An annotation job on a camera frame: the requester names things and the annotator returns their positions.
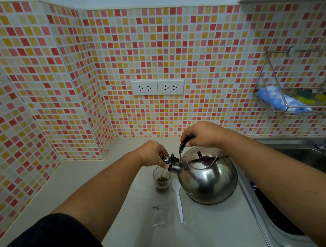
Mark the person's left hand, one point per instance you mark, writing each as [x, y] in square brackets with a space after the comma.
[150, 154]

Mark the person's right hand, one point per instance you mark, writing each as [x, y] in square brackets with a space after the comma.
[206, 133]

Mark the person's right fingers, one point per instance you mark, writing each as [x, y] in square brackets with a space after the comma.
[187, 133]

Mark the person's left fingers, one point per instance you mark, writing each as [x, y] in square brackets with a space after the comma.
[163, 153]

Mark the stainless steel kettle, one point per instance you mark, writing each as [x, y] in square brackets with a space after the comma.
[208, 178]

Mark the person's left forearm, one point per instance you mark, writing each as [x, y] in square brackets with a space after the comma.
[101, 193]

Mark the person's right forearm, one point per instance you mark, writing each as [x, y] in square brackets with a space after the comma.
[275, 173]

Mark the clear drinking glass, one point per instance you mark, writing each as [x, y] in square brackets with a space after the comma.
[162, 183]

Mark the white plastic spoon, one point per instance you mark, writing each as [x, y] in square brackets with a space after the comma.
[178, 198]

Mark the white double power outlet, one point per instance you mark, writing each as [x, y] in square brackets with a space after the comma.
[170, 87]
[144, 88]

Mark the clear plastic packet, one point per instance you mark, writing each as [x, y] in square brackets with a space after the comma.
[160, 215]

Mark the blue white cloth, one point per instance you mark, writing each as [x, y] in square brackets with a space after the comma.
[276, 98]

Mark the stainless steel sink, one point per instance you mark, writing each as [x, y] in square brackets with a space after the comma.
[303, 155]

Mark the yellow green sponge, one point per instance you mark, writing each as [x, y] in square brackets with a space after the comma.
[309, 98]

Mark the black shirt sleeve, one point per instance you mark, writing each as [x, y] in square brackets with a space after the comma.
[56, 231]

